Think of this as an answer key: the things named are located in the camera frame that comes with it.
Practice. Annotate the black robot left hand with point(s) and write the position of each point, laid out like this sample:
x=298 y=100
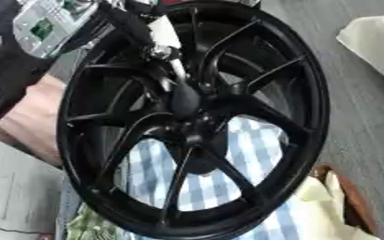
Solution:
x=130 y=28

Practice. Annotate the black spoked wheel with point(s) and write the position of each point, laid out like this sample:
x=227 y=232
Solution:
x=288 y=134

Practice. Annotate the white flat board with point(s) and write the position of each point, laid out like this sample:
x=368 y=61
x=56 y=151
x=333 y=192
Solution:
x=15 y=193

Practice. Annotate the green patterned cloth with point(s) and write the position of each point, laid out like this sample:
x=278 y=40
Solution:
x=91 y=226

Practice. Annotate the white cloth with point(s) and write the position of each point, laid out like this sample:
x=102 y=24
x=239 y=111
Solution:
x=378 y=47

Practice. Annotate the cream cloth bag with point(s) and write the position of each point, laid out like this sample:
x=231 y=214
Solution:
x=321 y=209

